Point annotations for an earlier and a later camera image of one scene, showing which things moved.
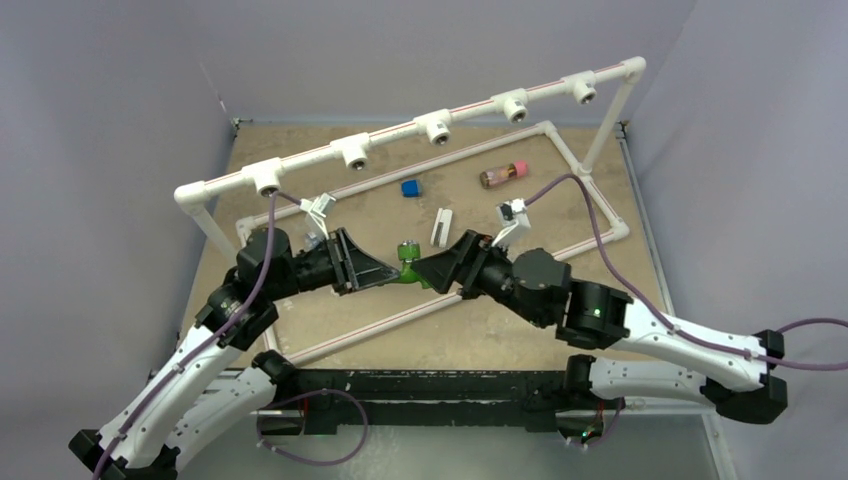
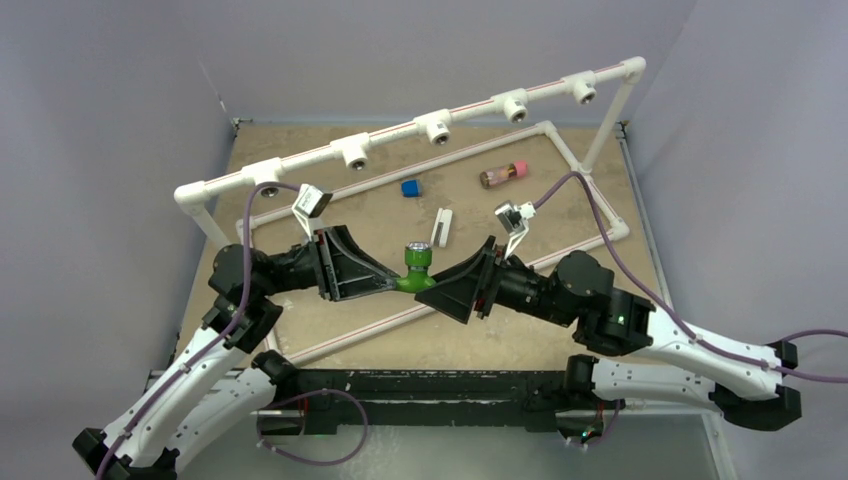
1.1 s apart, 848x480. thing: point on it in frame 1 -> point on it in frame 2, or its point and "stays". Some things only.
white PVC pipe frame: [266, 173] stays
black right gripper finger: [449, 261] -> [468, 277]
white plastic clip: [441, 229] stays
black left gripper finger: [364, 266] stays
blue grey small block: [410, 188] stays
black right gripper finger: [441, 271] -> [456, 300]
